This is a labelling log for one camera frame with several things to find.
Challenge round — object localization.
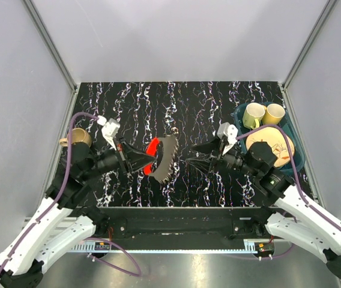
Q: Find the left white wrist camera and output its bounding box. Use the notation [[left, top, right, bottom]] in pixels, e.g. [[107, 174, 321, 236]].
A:
[[101, 118, 120, 150]]

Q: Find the left aluminium frame post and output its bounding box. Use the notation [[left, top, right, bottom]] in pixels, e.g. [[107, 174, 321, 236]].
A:
[[21, 0, 77, 92]]

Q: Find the black base bar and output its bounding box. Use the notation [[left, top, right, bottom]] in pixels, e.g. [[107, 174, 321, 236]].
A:
[[100, 207, 274, 252]]

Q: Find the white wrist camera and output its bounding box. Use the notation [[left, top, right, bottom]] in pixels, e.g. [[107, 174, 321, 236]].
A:
[[217, 122, 238, 155], [101, 118, 120, 150]]

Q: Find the red grey key holder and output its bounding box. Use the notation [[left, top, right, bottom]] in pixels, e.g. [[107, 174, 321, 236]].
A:
[[143, 134, 179, 183]]

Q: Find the light green mug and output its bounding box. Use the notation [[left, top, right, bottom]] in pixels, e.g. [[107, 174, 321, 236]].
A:
[[243, 103, 266, 130]]

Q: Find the purple floor cable right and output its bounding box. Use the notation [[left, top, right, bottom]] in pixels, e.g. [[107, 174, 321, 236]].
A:
[[227, 209, 299, 262]]

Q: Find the right aluminium frame post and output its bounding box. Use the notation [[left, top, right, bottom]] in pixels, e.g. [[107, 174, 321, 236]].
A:
[[281, 0, 339, 91]]

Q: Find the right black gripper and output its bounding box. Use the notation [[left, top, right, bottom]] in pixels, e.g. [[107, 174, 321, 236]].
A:
[[186, 134, 260, 178]]

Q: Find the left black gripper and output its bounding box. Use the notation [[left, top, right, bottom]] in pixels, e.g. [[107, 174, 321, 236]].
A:
[[83, 135, 157, 180]]

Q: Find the purple floor cable left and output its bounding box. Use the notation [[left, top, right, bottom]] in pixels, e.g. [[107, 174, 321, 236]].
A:
[[83, 236, 143, 278]]

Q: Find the tan ceramic mug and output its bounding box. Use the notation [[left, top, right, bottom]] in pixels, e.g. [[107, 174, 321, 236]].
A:
[[59, 128, 92, 147]]

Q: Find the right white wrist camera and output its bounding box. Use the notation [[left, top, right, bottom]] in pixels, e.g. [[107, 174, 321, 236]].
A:
[[217, 122, 238, 155]]

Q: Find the yellow mug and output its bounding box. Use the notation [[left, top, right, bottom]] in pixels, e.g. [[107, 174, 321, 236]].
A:
[[262, 103, 286, 125]]

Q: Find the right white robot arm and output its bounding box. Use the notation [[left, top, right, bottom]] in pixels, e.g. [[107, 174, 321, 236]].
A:
[[187, 138, 341, 279]]

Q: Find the aluminium frame post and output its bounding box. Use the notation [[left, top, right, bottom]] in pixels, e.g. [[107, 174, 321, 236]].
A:
[[21, 0, 77, 92], [281, 0, 339, 91]]

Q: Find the teal plastic bin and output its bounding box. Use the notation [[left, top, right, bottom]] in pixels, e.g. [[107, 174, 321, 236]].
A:
[[232, 103, 306, 176]]

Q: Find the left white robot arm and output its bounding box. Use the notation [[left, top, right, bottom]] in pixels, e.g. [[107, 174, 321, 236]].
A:
[[0, 139, 155, 287]]

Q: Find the purple floor cable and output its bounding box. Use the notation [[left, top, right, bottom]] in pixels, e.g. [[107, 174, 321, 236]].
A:
[[227, 209, 299, 262], [83, 236, 143, 278]]

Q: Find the cream patterned plate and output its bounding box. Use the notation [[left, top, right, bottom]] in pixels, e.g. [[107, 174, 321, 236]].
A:
[[246, 127, 290, 168]]

